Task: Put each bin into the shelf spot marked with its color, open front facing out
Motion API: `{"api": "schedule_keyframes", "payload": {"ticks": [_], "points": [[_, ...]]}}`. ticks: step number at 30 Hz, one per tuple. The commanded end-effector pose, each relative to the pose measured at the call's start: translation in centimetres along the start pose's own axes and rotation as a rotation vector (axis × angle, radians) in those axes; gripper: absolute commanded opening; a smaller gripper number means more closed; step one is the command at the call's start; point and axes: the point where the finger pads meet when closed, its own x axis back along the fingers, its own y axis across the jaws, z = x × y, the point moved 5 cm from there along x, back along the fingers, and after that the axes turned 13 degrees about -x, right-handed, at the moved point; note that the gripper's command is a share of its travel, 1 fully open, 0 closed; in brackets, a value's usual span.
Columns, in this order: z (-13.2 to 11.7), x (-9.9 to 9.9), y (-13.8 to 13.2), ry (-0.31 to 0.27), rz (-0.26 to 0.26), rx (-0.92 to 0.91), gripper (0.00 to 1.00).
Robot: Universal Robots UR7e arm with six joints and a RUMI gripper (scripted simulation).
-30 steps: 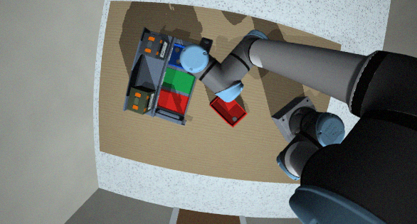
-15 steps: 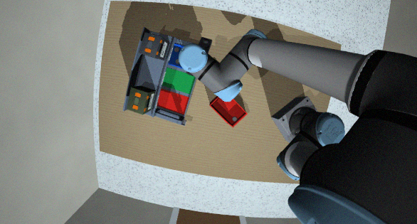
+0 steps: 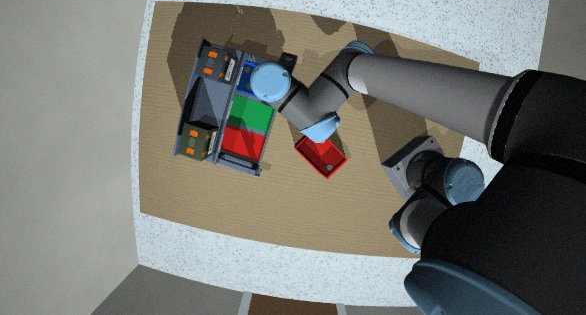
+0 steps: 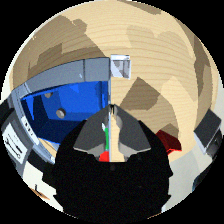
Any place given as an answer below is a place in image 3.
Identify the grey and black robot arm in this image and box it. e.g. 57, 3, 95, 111
250, 40, 586, 315

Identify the red plastic bin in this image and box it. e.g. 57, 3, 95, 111
295, 135, 347, 179

